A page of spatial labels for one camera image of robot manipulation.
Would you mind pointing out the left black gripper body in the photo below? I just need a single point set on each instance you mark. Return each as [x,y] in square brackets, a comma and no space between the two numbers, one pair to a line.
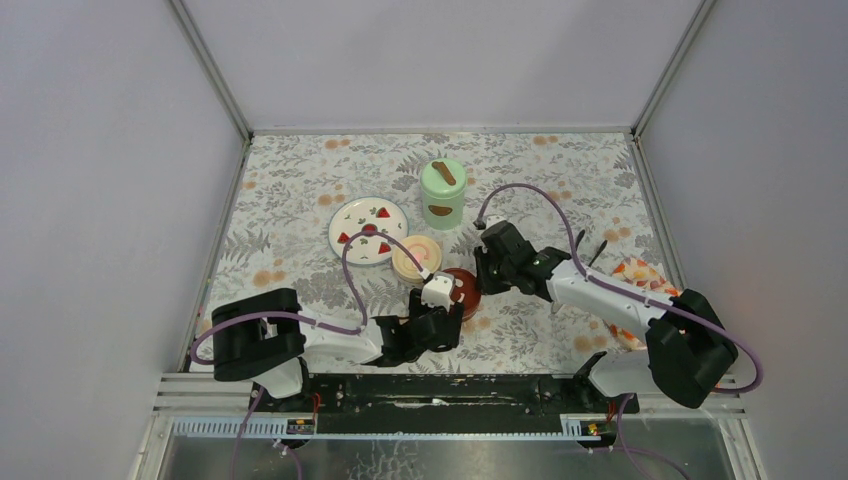
[436,324]

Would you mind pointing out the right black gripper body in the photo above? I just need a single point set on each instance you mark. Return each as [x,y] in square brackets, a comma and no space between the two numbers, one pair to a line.
[493,278]

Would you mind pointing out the red round lid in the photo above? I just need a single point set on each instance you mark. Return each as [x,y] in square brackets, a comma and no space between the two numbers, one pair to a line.
[466,290]

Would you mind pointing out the steel bowl red band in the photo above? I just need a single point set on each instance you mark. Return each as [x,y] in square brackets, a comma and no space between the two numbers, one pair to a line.
[413,279]
[469,310]

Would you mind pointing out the cream round lid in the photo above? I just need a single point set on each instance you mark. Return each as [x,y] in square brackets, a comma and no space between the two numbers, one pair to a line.
[424,250]

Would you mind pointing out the black tongs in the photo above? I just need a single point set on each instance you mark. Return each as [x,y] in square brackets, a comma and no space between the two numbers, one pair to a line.
[583,258]

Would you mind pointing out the green cylindrical container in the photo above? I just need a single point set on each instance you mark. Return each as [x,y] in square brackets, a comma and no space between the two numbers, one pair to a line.
[443,205]

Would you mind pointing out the green lid with handle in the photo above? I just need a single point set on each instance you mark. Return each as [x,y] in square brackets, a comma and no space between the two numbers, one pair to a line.
[443,178]

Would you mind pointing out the white plate with food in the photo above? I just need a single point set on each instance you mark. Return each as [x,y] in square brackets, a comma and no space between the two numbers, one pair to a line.
[371,214]

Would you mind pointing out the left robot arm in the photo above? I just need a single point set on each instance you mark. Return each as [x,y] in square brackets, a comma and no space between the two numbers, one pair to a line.
[263,338]

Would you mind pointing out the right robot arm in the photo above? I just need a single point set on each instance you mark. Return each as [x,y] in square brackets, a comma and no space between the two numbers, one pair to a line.
[685,354]

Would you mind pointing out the floral table mat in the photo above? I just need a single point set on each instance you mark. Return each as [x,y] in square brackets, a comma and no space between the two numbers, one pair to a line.
[544,183]

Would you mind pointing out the orange floral cloth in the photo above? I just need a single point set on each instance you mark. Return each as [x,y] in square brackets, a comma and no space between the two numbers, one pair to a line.
[637,272]

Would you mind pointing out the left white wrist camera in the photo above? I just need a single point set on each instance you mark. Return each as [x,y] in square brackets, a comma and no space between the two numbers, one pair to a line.
[437,290]

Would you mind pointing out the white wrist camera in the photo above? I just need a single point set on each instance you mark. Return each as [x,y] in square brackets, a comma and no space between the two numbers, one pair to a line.
[437,290]
[484,222]

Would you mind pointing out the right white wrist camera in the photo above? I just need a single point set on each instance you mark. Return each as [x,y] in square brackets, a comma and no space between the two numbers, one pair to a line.
[484,222]

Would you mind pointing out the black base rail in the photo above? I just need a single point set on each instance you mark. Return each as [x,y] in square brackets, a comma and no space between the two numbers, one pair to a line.
[510,400]

